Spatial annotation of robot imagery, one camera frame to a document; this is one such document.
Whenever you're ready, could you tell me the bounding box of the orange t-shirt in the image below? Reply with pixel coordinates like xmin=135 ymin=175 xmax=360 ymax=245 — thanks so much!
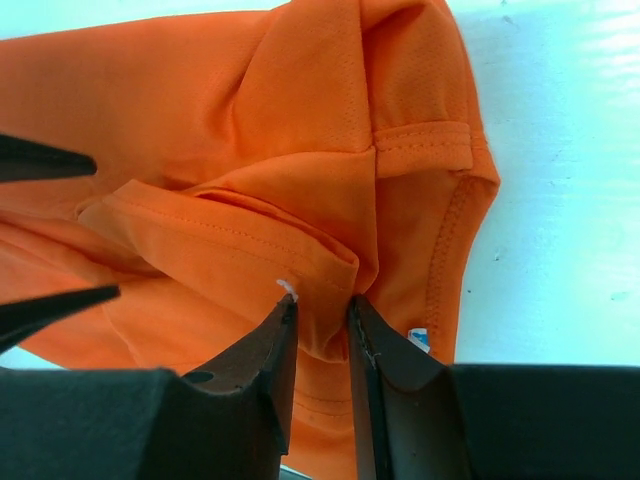
xmin=1 ymin=1 xmax=499 ymax=479

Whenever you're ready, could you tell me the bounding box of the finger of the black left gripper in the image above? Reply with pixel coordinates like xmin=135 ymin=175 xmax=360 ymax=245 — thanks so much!
xmin=1 ymin=285 xmax=120 ymax=350
xmin=1 ymin=134 xmax=96 ymax=183

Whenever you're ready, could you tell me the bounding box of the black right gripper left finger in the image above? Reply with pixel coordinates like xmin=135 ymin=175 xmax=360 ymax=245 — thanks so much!
xmin=1 ymin=294 xmax=298 ymax=479

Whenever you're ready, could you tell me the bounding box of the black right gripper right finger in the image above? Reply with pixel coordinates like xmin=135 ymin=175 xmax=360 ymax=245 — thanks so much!
xmin=348 ymin=296 xmax=639 ymax=479

